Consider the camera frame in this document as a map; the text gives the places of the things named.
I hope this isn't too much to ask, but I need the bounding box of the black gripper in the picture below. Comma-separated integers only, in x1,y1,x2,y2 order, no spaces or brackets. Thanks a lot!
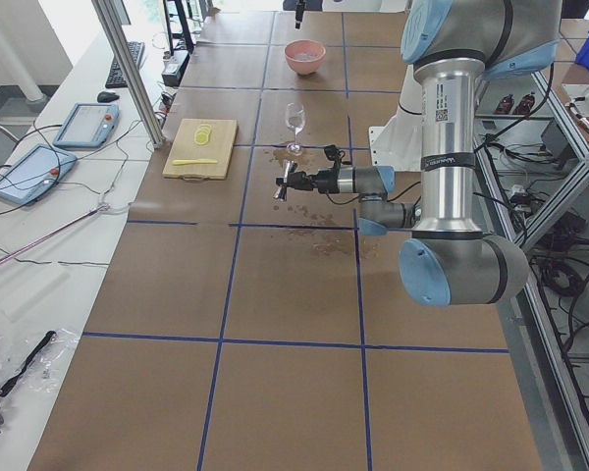
276,169,340,194
295,0,305,28

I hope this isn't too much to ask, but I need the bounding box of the steel double jigger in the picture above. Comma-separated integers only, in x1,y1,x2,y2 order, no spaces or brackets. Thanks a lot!
273,160,297,201

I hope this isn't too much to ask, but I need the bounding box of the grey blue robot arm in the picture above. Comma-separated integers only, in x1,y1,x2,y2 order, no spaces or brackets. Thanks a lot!
275,1,562,306

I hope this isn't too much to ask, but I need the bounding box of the clear ice cubes pile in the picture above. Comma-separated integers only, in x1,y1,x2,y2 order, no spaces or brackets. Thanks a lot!
294,51,317,62

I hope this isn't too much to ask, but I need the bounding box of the clear wine glass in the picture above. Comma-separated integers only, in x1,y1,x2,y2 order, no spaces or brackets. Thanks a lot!
285,103,306,156

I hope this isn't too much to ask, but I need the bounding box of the pink ribbed bowl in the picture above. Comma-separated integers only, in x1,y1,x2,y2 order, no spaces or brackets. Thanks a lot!
284,39,326,76

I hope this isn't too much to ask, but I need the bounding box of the bamboo cutting board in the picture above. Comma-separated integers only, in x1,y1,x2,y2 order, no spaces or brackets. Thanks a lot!
162,119,238,180

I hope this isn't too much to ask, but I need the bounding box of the yellow plastic knife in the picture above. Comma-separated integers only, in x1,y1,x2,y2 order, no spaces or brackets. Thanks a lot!
172,158,219,166

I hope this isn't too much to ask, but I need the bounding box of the black small box device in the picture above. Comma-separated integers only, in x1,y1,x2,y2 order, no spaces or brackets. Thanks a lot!
161,50,189,87

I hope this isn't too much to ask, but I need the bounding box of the black keyboard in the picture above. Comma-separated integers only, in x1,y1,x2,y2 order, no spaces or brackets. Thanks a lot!
104,40,147,90

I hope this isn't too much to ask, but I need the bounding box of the black computer mouse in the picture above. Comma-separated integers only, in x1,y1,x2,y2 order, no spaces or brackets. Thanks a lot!
97,91,120,103

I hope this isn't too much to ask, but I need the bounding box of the blue teach pendant far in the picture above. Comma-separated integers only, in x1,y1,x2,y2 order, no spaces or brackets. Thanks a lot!
53,103,119,149

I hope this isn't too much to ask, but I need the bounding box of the blue teach pendant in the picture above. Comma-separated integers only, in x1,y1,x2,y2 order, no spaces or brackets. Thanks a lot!
53,103,119,149
0,144,77,205

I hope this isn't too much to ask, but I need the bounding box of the blue teach pendant near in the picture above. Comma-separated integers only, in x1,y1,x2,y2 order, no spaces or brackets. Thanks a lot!
0,144,77,205

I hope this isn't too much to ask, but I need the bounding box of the clear plastic bag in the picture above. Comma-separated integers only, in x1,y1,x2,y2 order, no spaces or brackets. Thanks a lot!
0,328,80,393

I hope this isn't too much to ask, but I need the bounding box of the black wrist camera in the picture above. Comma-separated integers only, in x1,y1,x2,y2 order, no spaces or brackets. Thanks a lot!
323,144,344,165

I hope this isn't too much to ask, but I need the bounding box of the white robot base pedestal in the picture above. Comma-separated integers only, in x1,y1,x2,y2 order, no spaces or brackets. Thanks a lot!
369,65,423,172

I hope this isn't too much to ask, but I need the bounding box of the aluminium frame post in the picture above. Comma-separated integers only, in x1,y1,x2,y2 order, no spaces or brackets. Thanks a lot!
91,0,165,149

